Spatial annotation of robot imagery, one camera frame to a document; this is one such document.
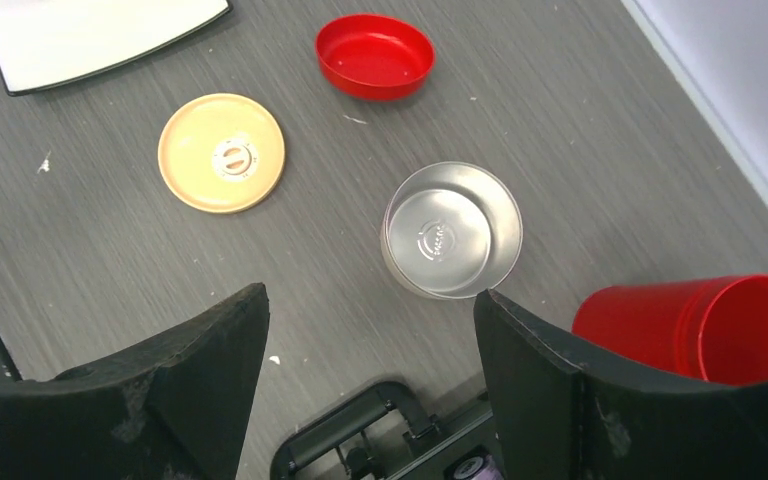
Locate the red tall cup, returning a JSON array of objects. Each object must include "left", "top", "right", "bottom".
[{"left": 572, "top": 274, "right": 768, "bottom": 386}]

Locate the black poker chip case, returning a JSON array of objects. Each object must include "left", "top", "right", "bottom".
[{"left": 0, "top": 339, "right": 503, "bottom": 479}]

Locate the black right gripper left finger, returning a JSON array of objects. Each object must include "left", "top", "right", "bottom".
[{"left": 0, "top": 283, "right": 270, "bottom": 479}]

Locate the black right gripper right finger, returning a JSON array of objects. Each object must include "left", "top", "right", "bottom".
[{"left": 473, "top": 290, "right": 768, "bottom": 479}]

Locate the steel round lunch container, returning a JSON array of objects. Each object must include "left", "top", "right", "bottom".
[{"left": 379, "top": 161, "right": 524, "bottom": 300}]

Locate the red round lid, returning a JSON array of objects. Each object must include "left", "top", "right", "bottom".
[{"left": 314, "top": 13, "right": 436, "bottom": 102}]

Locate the white square plate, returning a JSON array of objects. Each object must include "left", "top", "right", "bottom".
[{"left": 0, "top": 0, "right": 232, "bottom": 96}]

